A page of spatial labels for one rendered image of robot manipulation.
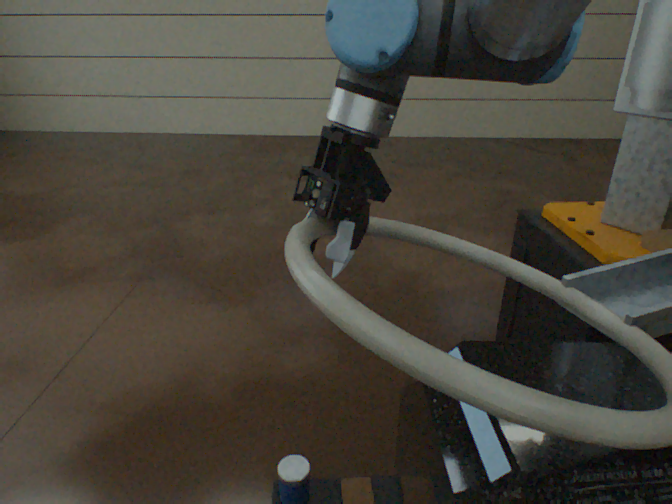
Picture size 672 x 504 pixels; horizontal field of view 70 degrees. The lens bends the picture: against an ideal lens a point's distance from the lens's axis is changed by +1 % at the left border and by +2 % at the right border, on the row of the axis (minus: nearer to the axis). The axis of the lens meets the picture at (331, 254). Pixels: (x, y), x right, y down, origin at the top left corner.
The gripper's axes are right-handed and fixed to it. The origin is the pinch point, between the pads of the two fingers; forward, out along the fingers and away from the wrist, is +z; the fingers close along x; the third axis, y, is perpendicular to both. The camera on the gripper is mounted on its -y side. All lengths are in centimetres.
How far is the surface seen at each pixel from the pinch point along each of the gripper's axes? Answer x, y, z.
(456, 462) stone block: 27.2, -16.5, 26.9
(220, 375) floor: -84, -77, 106
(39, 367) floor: -150, -32, 130
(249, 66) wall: -469, -403, -15
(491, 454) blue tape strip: 31.4, -16.4, 21.5
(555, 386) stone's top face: 34, -35, 13
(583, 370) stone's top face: 37, -43, 11
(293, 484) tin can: -16, -46, 90
